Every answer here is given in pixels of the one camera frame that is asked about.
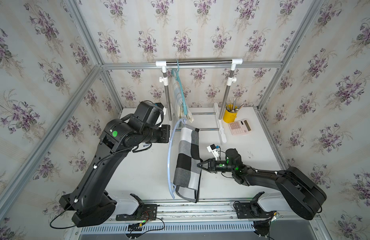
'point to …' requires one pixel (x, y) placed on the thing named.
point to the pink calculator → (239, 127)
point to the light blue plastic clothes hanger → (172, 187)
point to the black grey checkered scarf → (188, 173)
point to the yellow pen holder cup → (230, 113)
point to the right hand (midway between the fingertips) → (199, 167)
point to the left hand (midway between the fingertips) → (173, 135)
